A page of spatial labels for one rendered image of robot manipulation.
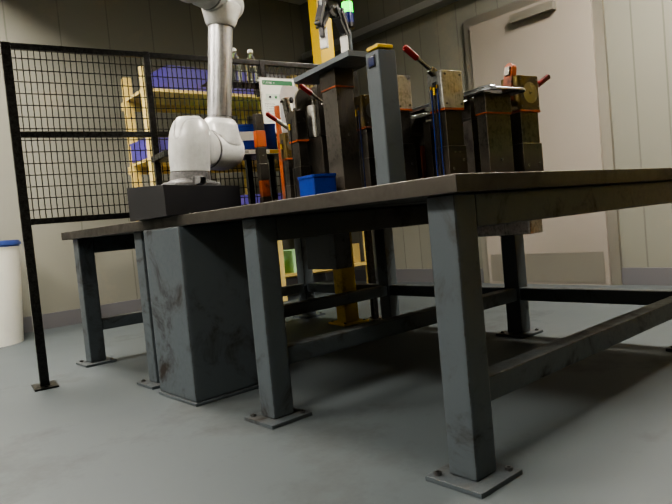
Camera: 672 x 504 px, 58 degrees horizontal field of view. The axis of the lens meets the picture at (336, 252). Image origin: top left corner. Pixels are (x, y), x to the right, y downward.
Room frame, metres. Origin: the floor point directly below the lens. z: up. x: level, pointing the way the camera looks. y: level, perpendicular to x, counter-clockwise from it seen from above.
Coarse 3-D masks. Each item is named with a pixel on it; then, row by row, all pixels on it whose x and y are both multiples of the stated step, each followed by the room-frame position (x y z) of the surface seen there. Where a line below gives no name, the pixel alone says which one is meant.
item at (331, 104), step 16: (320, 80) 2.18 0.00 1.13; (336, 80) 2.11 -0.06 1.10; (352, 80) 2.15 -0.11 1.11; (336, 96) 2.11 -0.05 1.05; (352, 96) 2.15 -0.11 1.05; (336, 112) 2.12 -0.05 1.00; (352, 112) 2.14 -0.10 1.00; (336, 128) 2.13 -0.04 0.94; (352, 128) 2.14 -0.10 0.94; (336, 144) 2.14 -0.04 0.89; (352, 144) 2.14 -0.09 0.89; (336, 160) 2.15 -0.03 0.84; (352, 160) 2.14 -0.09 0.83; (336, 176) 2.15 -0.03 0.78; (352, 176) 2.13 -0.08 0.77
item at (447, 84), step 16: (432, 80) 1.94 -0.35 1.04; (448, 80) 1.92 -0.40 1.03; (432, 96) 1.95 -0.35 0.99; (448, 96) 1.92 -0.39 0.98; (432, 112) 1.94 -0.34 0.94; (448, 112) 1.92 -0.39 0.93; (448, 128) 1.92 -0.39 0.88; (448, 144) 1.92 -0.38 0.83; (448, 160) 1.91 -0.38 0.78; (464, 160) 1.94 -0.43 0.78
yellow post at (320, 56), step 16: (320, 48) 3.66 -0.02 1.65; (352, 256) 3.71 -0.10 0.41; (336, 272) 3.70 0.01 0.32; (352, 272) 3.70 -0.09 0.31; (336, 288) 3.72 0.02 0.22; (352, 288) 3.69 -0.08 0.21; (352, 304) 3.69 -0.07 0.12; (336, 320) 3.78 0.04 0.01; (352, 320) 3.68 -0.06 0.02; (368, 320) 3.70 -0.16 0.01
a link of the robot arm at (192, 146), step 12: (180, 120) 2.35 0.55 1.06; (192, 120) 2.35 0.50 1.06; (204, 120) 2.41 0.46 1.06; (180, 132) 2.34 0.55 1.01; (192, 132) 2.34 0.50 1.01; (204, 132) 2.37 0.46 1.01; (168, 144) 2.38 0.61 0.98; (180, 144) 2.33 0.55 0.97; (192, 144) 2.33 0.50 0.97; (204, 144) 2.36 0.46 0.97; (216, 144) 2.44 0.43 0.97; (180, 156) 2.33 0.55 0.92; (192, 156) 2.33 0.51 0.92; (204, 156) 2.36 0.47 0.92; (216, 156) 2.44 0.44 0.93; (180, 168) 2.33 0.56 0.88; (192, 168) 2.33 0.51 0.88; (204, 168) 2.37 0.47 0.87
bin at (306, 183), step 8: (304, 176) 2.10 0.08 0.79; (312, 176) 2.06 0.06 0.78; (320, 176) 2.08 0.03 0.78; (328, 176) 2.10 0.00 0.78; (304, 184) 2.11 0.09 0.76; (312, 184) 2.07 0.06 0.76; (320, 184) 2.08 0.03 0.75; (328, 184) 2.09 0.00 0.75; (304, 192) 2.12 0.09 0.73; (312, 192) 2.07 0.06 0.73; (320, 192) 2.08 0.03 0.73; (328, 192) 2.09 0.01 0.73
